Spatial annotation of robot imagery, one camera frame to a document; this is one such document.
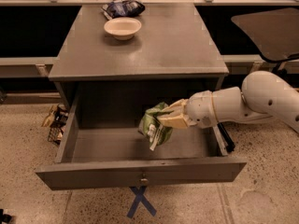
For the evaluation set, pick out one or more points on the grey office chair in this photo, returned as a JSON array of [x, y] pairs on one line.
[[275, 33]]

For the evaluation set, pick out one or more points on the grey open top drawer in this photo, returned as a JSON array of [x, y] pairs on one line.
[[102, 147]]

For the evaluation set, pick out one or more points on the small brass drawer knob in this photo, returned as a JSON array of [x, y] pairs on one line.
[[143, 180]]

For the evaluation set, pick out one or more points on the black wire basket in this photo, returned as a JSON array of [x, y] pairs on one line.
[[56, 120]]

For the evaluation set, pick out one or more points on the blue tape cross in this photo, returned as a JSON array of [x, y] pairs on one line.
[[140, 198]]

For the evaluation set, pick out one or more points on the white ceramic bowl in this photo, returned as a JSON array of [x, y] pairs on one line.
[[123, 28]]

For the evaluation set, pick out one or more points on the blue chip bag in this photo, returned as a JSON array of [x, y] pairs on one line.
[[123, 8]]

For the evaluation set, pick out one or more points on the green jalapeno chip bag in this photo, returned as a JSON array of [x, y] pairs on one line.
[[152, 128]]

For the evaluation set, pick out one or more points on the long grey shelf rail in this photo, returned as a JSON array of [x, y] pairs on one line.
[[25, 67]]

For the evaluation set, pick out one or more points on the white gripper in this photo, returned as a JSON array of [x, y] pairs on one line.
[[201, 108]]

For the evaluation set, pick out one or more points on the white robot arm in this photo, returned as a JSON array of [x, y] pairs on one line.
[[229, 105]]

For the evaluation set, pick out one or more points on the grey wooden cabinet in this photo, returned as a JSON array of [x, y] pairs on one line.
[[172, 42]]

